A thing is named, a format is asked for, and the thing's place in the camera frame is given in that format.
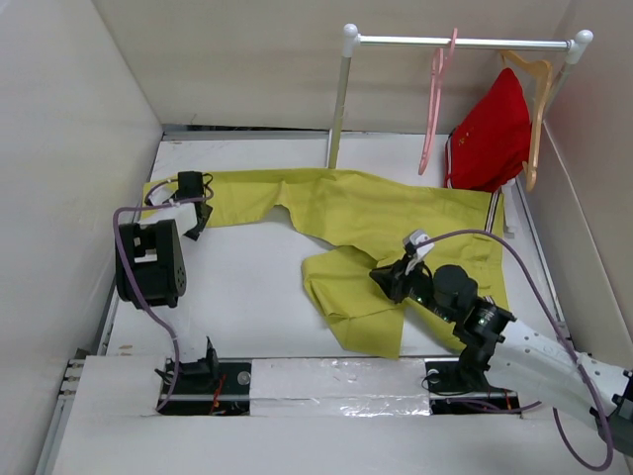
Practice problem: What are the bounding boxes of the pink plastic clothes hanger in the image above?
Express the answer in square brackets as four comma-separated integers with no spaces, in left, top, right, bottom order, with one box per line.
[418,28,459,175]

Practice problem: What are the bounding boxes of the yellow-green trousers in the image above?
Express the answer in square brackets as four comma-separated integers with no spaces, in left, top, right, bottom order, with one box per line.
[141,167,510,360]

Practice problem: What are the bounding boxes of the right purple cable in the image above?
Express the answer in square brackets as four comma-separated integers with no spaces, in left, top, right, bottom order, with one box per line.
[414,229,617,470]

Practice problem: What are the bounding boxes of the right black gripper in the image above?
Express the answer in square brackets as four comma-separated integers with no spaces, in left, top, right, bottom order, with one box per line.
[369,253,456,324]

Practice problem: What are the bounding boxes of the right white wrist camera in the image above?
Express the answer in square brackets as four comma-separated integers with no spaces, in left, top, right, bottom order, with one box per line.
[404,230,434,275]

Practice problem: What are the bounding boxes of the wooden clothes hanger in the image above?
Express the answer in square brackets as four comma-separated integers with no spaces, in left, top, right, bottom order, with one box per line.
[499,49,553,192]

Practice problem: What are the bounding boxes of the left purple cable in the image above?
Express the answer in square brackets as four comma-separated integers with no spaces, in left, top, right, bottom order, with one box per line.
[112,178,215,412]

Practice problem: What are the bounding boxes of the purple cable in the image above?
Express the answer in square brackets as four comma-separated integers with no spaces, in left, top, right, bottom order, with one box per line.
[414,229,617,470]
[112,178,215,412]

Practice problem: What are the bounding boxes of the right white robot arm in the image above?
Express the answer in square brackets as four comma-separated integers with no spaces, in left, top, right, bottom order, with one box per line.
[370,260,632,455]

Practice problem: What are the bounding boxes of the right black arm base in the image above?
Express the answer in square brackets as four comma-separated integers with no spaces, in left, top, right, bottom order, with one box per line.
[420,345,523,415]

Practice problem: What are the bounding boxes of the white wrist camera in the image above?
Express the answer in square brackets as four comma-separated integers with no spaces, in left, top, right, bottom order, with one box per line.
[143,179,177,207]
[404,230,434,275]

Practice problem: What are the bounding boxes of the red shorts on hanger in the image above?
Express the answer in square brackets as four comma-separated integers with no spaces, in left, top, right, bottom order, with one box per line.
[444,68,531,193]

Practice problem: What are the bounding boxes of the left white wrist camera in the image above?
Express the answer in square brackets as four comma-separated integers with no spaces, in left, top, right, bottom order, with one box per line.
[143,179,177,207]

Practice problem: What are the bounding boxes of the white metal clothes rack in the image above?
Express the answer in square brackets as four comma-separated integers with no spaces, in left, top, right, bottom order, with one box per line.
[323,23,595,238]

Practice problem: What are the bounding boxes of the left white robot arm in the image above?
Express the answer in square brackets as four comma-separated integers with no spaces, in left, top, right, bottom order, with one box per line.
[113,171,214,379]

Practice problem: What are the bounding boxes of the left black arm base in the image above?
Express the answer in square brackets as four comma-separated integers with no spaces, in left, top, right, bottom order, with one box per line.
[154,339,252,417]

